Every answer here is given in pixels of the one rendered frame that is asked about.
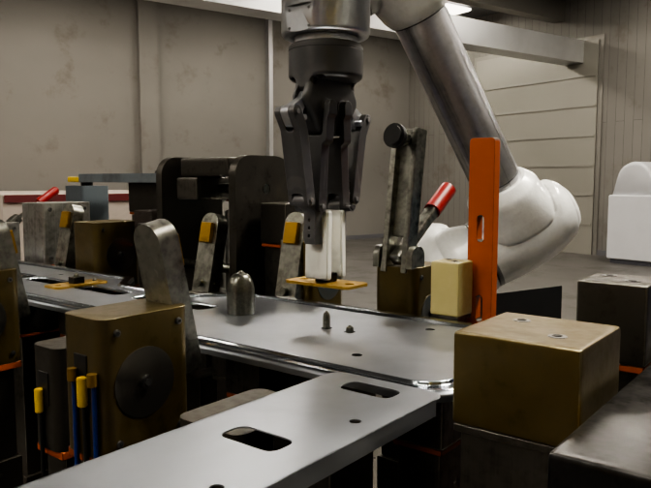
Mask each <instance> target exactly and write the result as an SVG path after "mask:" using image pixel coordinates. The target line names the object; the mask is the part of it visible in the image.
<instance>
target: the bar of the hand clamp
mask: <svg viewBox="0 0 651 488"><path fill-rule="evenodd" d="M426 137H427V131H426V130H424V129H423V128H419V127H415V128H414V129H405V127H404V126H403V125H401V124H398V123H392V124H390V125H388V126H387V127H386V129H385V131H384V142H385V144H386V145H387V146H388V147H391V153H390V164H389V175H388V185H387V206H386V216H385V226H384V237H383V248H382V258H381V269H380V270H381V271H387V266H389V265H394V264H393V263H392V261H391V260H390V259H389V254H390V253H391V252H392V251H393V250H394V249H395V247H396V246H397V237H403V246H402V257H401V267H400V273H405V274H406V273H407V269H406V254H407V251H408V249H409V248H410V247H412V246H417V244H418V233H419V212H420V202H421V191H422V180H423V170H424V159H425V148H426Z"/></svg>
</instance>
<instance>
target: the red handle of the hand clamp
mask: <svg viewBox="0 0 651 488"><path fill-rule="evenodd" d="M454 194H455V188H454V186H453V185H451V184H450V183H448V182H444V183H442V184H441V186H440V187H439V188H438V190H437V191H436V192H435V194H434V195H433V197H432V198H431V199H430V201H429V202H428V203H427V204H426V205H425V206H424V210H423V211H422V212H421V214H420V215H419V223H418V243H419V241H420V240H421V239H422V237H423V236H424V234H425V233H426V232H427V230H428V229H429V228H430V226H431V225H432V223H433V222H434V221H435V219H436V218H438V217H439V216H440V214H441V213H442V212H443V210H444V209H445V207H446V206H447V205H448V203H449V202H450V200H451V199H452V197H453V196H454ZM402 246H403V238H402V240H401V241H400V242H399V244H398V245H397V246H396V247H395V249H394V250H393V251H392V252H391V253H390V254H389V259H390V260H391V261H392V263H393V264H397V265H401V257H402Z"/></svg>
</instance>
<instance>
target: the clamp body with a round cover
mask: <svg viewBox="0 0 651 488"><path fill-rule="evenodd" d="M74 226H75V253H76V268H78V269H85V270H92V271H99V272H106V273H111V274H118V275H125V276H130V277H132V278H134V279H135V285H136V286H139V266H138V257H137V252H136V247H135V242H134V232H135V221H132V220H96V221H78V222H74Z"/></svg>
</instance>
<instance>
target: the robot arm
mask: <svg viewBox="0 0 651 488"><path fill-rule="evenodd" d="M447 2H448V0H281V33H282V37H283V38H284V39H285V40H286V41H289V42H291V43H292V44H291V45H290V46H289V79H290V80H291V81H292V82H294V83H295V89H294V93H293V100H292V101H291V102H289V103H288V104H287V105H285V106H279V107H276V108H275V110H274V115H275V117H276V120H277V123H278V126H279V128H280V131H281V139H282V146H283V155H284V164H285V172H286V180H287V188H288V197H289V203H290V205H291V206H294V208H295V210H296V211H297V212H303V213H304V243H305V277H306V278H309V279H318V280H326V281H328V280H330V279H331V272H337V278H344V277H345V276H346V251H345V240H346V212H347V211H354V210H355V209H356V206H355V205H353V204H358V203H359V198H360V188H361V178H362V170H363V160H364V151H365V142H366V135H367V132H368V129H369V126H370V124H371V117H370V115H369V114H361V113H360V112H359V111H358V110H357V109H356V107H357V100H356V97H355V92H354V86H355V85H356V83H358V82H360V81H361V80H362V77H363V47H362V46H361V44H360V43H361V42H364V41H365V40H367V39H368V38H369V36H370V16H372V15H376V16H377V17H378V18H379V19H380V20H381V21H382V22H383V24H384V25H385V26H386V27H388V28H389V29H391V30H392V31H395V32H396V34H397V36H398V38H399V40H400V42H401V44H402V45H403V47H404V49H405V51H406V54H407V56H408V58H409V60H410V62H411V64H412V66H413V68H414V70H415V72H416V74H417V76H418V79H419V81H420V83H421V85H422V88H423V90H424V92H425V94H426V96H427V98H428V100H429V102H430V104H431V105H432V107H433V109H434V111H435V113H436V115H437V117H438V119H439V122H440V124H441V126H442V128H443V130H444V132H445V134H446V136H447V138H448V140H449V143H450V145H451V147H452V149H453V151H454V153H455V156H456V158H457V160H458V162H459V164H460V165H461V167H462V169H463V171H464V173H465V175H466V177H467V179H468V181H469V167H470V140H471V139H472V138H477V137H496V138H498V139H499V140H500V177H499V218H498V258H497V289H498V288H500V287H501V286H503V285H504V284H506V283H509V282H511V281H513V280H516V279H518V278H520V277H522V276H524V275H525V274H527V273H529V272H531V271H533V270H534V269H536V268H538V267H539V266H541V265H543V264H544V263H546V262H547V261H549V260H550V259H552V258H554V257H555V256H556V255H558V254H559V253H560V252H561V251H562V250H563V249H564V248H565V247H566V246H567V245H568V244H569V243H570V242H571V241H572V239H573V238H574V237H575V235H576V234H577V232H578V229H579V225H580V222H581V216H580V211H579V208H578V206H577V203H576V201H575V200H574V197H573V196H572V194H571V193H570V192H569V191H568V190H567V189H566V188H564V187H562V186H561V185H560V184H559V183H557V182H554V181H550V180H541V181H540V180H539V178H538V177H537V175H536V174H535V173H534V172H532V171H530V170H528V169H525V168H521V167H518V166H517V165H516V163H515V161H514V158H513V156H512V153H511V151H510V149H509V147H508V145H507V143H506V140H505V138H504V136H503V134H502V131H501V129H500V127H499V125H498V122H497V120H496V118H495V116H494V113H493V111H492V109H491V107H490V104H489V102H488V101H487V99H486V96H485V94H484V92H483V90H482V88H481V84H480V82H479V80H478V76H477V74H476V71H475V69H474V67H473V65H472V62H471V60H470V58H469V56H468V53H467V51H466V49H465V47H464V45H463V43H462V41H461V39H460V37H459V34H458V32H457V30H456V28H455V25H454V23H453V21H452V19H451V16H450V13H449V11H448V8H447V7H446V3H447ZM417 246H419V247H421V248H422V249H423V251H424V261H431V262H432V261H433V260H437V259H468V223H467V224H465V225H463V226H458V227H452V228H449V227H448V226H446V225H443V224H433V223H432V225H431V226H430V228H429V229H428V230H427V232H426V233H425V234H424V236H423V237H422V239H421V240H420V241H419V243H418V245H417Z"/></svg>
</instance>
